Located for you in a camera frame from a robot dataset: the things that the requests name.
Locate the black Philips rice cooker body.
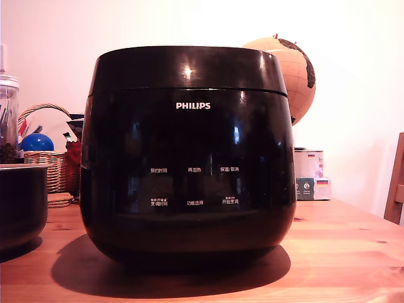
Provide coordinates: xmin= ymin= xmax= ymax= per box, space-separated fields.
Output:
xmin=79 ymin=88 xmax=298 ymax=263

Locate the white carton box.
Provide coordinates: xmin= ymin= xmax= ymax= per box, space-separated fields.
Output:
xmin=294 ymin=147 xmax=324 ymax=179

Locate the blue ball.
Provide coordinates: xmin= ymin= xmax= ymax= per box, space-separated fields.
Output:
xmin=19 ymin=133 xmax=56 ymax=153

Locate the black rice cooker lid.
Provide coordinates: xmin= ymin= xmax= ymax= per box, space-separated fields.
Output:
xmin=88 ymin=46 xmax=289 ymax=97

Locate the woven wicker basket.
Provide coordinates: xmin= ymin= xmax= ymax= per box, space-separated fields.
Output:
xmin=17 ymin=104 xmax=80 ymax=194

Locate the black inner cooking pot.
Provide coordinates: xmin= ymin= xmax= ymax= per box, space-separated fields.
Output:
xmin=0 ymin=163 xmax=55 ymax=254

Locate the red knitted item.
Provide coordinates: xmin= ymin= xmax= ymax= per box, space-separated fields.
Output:
xmin=64 ymin=141 xmax=83 ymax=191

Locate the cork globe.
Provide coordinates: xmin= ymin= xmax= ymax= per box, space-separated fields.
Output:
xmin=242 ymin=31 xmax=317 ymax=127

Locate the flat box with flag print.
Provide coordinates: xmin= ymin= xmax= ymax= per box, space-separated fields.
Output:
xmin=295 ymin=175 xmax=333 ymax=202

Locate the stack of cork coasters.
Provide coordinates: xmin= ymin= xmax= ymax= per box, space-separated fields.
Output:
xmin=47 ymin=192 xmax=76 ymax=209

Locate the dotted patterned paper bag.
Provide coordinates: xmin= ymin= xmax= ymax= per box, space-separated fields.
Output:
xmin=66 ymin=114 xmax=85 ymax=143

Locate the wooden chair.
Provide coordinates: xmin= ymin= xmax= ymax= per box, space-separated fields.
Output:
xmin=383 ymin=132 xmax=404 ymax=226

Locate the clear glass jar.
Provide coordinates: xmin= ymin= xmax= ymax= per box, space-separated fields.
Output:
xmin=0 ymin=44 xmax=21 ymax=165

